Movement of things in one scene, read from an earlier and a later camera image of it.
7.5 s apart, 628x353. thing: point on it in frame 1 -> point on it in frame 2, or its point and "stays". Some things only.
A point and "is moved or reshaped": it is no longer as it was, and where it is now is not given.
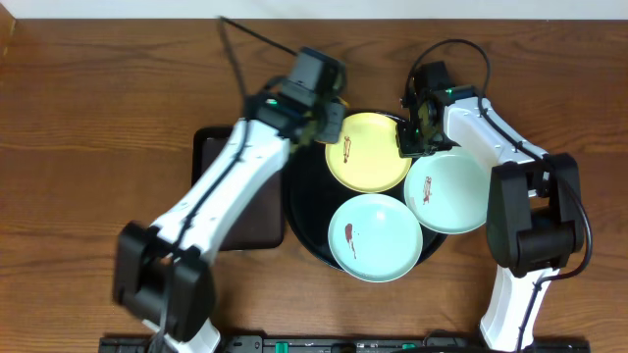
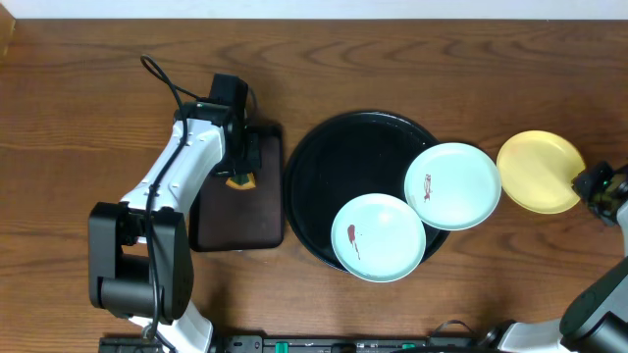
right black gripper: x=406 y=147 -> x=584 y=182
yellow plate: x=368 y=159 is moved or reshaped
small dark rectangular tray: x=260 y=221 stays
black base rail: x=341 y=344 stays
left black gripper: x=324 y=126 -> x=247 y=160
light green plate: x=447 y=193 stays
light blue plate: x=375 y=237 stays
